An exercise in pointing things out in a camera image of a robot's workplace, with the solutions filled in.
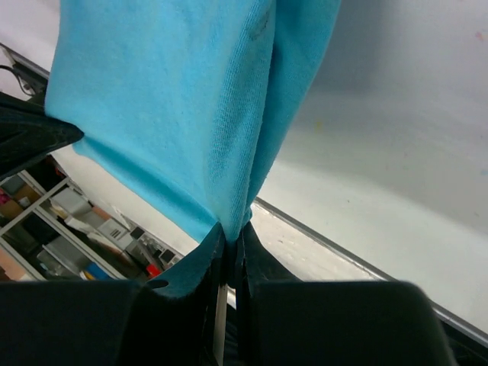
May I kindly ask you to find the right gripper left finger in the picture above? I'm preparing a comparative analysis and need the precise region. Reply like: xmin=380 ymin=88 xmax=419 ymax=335
xmin=1 ymin=225 xmax=226 ymax=365

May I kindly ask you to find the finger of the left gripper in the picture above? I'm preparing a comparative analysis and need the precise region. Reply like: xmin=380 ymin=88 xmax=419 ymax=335
xmin=1 ymin=93 xmax=84 ymax=179

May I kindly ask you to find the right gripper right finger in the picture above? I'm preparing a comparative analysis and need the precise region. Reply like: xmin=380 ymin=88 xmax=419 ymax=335
xmin=235 ymin=225 xmax=455 ymax=365

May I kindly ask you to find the teal t shirt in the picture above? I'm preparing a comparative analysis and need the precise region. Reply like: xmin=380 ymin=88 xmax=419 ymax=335
xmin=44 ymin=0 xmax=342 ymax=245

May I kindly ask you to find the background storage shelf unit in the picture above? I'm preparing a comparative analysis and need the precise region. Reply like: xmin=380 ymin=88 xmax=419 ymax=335
xmin=1 ymin=159 xmax=182 ymax=281

